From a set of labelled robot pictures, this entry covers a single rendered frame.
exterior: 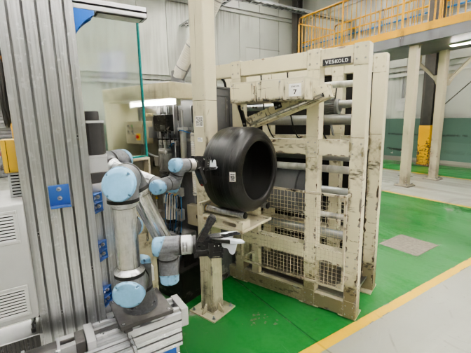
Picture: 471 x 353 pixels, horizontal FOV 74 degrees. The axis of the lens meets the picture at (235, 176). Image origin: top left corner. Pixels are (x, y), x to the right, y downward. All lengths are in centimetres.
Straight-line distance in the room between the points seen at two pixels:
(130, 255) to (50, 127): 59
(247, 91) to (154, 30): 984
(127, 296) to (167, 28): 1135
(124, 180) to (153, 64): 1071
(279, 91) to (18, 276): 173
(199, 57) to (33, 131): 126
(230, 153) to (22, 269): 117
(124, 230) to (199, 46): 147
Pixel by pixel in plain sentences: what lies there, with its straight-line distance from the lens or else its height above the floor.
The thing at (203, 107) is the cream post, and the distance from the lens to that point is 226.
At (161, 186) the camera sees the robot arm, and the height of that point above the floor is 120.
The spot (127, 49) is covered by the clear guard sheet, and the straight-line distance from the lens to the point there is 233.
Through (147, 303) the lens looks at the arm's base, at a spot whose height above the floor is 76.
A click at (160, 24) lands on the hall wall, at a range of 1218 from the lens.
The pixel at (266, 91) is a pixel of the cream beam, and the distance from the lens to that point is 226.
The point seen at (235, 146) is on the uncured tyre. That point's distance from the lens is 193.
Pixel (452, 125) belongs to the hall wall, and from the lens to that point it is 1120.
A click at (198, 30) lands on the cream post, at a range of 235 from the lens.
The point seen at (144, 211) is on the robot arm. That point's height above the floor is 116.
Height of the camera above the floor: 153
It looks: 11 degrees down
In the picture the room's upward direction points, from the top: 1 degrees counter-clockwise
